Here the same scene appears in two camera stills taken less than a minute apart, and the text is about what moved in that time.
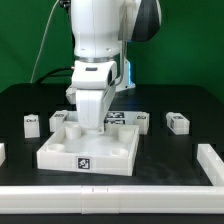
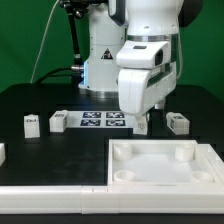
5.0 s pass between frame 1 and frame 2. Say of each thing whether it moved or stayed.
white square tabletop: moved
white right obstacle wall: stayed
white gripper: moved
